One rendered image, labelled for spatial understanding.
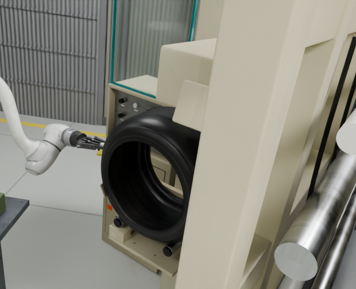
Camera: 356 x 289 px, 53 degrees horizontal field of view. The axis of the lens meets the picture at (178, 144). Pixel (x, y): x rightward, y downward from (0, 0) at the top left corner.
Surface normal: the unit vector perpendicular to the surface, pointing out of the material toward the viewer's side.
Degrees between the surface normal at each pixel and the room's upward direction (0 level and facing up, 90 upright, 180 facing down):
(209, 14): 90
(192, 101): 72
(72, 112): 90
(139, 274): 0
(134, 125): 46
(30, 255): 0
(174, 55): 90
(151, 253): 0
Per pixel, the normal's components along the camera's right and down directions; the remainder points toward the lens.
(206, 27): -0.55, 0.29
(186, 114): -0.49, 0.00
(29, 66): -0.08, 0.42
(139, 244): 0.12, -0.90
